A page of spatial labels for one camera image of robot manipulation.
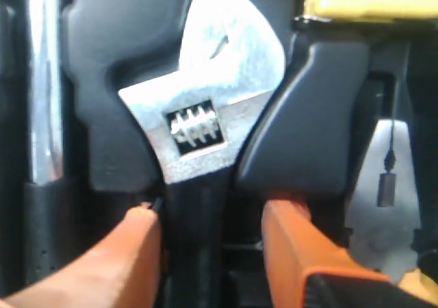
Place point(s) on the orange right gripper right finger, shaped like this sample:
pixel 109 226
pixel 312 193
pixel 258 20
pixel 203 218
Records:
pixel 304 268

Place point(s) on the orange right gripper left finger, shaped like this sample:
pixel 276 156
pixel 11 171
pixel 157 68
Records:
pixel 122 270

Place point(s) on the adjustable wrench black handle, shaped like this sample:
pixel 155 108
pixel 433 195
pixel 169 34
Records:
pixel 197 119

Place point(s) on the black plastic tool case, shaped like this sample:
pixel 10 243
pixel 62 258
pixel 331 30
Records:
pixel 337 131

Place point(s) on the claw hammer black handle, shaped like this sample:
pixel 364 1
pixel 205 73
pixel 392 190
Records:
pixel 51 239

